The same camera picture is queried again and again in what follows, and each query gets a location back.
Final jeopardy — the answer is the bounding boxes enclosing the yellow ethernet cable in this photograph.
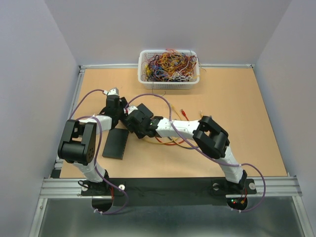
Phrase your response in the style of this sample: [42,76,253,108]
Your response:
[171,105,198,150]
[144,138,178,146]

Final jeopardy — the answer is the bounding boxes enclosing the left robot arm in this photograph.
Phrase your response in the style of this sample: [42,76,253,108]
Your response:
[57,95,129,195]

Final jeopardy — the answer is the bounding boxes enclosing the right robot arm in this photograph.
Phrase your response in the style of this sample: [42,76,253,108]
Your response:
[121,109,247,193]

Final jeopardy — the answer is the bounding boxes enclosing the white plastic basket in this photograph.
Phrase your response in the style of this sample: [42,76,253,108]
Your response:
[137,49,200,90]

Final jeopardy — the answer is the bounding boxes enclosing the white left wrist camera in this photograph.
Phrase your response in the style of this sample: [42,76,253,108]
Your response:
[103,87,119,96]

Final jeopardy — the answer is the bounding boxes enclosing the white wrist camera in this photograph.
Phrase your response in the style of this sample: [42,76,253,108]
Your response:
[125,106,138,115]
[103,87,119,96]

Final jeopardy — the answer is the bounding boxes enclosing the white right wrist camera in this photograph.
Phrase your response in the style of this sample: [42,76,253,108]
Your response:
[125,106,138,115]

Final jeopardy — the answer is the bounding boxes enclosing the black network switch upper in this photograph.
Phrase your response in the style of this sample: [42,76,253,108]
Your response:
[137,103,154,118]

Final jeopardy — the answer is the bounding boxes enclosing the black network switch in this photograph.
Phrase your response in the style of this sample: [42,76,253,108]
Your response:
[102,128,129,160]
[137,103,154,118]

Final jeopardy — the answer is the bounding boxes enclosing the black network switch lower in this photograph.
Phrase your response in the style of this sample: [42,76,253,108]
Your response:
[102,128,129,160]

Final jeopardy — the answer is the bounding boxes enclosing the red ethernet cable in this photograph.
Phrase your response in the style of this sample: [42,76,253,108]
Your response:
[155,108,191,146]

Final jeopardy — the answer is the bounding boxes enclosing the tangled colourful wires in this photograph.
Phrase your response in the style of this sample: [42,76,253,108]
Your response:
[142,48,208,97]

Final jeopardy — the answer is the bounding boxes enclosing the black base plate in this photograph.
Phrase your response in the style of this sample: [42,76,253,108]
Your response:
[78,177,257,206]

